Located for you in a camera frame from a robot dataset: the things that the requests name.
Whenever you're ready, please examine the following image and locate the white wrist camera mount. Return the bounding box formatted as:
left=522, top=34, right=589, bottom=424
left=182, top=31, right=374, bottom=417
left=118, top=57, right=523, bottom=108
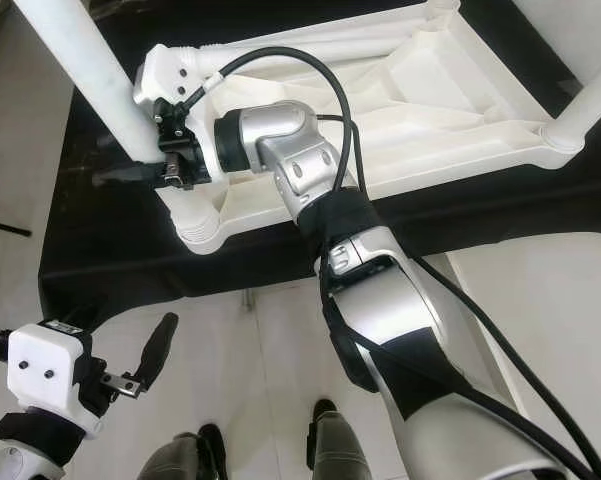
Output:
left=8, top=322, right=91, bottom=421
left=135, top=43, right=226, bottom=191

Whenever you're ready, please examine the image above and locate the black folding chair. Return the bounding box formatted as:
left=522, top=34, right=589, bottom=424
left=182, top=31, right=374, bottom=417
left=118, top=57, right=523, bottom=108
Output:
left=0, top=215, right=31, bottom=238

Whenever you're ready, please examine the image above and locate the white plastic table top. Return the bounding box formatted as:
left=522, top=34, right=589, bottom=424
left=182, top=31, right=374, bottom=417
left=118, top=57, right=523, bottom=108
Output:
left=135, top=0, right=586, bottom=256

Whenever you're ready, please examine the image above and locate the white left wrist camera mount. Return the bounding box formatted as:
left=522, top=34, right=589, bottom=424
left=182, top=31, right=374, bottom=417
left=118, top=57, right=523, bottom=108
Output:
left=8, top=322, right=91, bottom=421

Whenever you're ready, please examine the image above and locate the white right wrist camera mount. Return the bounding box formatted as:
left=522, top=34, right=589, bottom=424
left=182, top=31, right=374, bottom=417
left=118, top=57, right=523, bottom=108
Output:
left=135, top=43, right=226, bottom=191

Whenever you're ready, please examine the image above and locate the black table cloth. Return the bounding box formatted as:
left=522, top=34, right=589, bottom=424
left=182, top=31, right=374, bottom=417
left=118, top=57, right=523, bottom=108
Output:
left=38, top=0, right=601, bottom=301

